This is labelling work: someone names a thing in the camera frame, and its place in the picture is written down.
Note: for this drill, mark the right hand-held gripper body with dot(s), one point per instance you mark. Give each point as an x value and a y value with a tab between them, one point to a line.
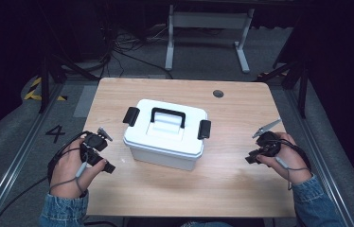
268	143

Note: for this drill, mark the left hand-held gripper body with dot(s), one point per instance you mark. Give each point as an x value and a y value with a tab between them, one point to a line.
95	143

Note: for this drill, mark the white plastic storage box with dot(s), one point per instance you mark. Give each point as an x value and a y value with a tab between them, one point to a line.
162	159

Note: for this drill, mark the person's right hand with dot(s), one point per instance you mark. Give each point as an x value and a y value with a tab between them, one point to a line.
292	160

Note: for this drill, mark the person's left hand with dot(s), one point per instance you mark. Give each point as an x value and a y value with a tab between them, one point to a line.
67	167

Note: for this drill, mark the black tripod stand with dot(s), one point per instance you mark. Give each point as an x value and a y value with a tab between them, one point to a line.
303	91
44	85

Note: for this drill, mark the yellow black floor tape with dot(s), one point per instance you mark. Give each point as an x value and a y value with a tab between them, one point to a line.
32	94

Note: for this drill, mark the person's denim lap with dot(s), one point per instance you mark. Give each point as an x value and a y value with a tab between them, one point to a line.
203	224

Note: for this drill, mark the white metal table frame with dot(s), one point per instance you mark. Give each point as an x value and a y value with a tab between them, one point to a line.
210	20

